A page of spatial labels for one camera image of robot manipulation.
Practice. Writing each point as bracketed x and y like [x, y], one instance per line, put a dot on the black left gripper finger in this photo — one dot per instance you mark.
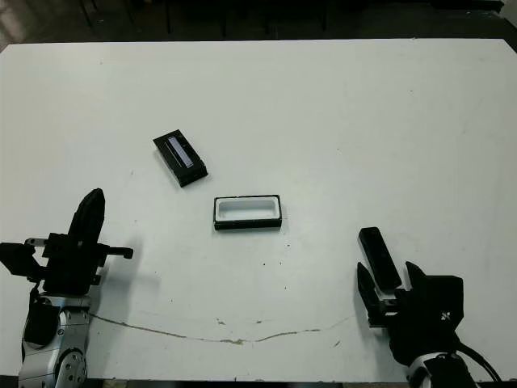
[82, 218]
[99, 214]

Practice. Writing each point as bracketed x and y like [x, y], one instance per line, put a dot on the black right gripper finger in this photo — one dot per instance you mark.
[368, 295]
[413, 277]

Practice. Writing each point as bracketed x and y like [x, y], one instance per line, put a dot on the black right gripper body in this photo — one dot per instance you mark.
[408, 339]

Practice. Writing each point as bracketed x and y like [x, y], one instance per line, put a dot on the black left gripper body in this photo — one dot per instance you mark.
[68, 271]

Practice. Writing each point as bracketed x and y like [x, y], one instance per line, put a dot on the black printed box lid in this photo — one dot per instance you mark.
[182, 157]

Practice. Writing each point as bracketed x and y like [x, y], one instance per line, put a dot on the black box base white insert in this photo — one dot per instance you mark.
[230, 225]

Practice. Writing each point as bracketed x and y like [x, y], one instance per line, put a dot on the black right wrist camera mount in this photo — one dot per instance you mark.
[444, 303]

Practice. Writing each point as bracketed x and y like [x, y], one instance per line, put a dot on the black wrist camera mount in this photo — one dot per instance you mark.
[16, 258]
[444, 303]

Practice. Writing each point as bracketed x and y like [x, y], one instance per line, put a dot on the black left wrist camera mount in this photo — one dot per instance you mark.
[16, 258]

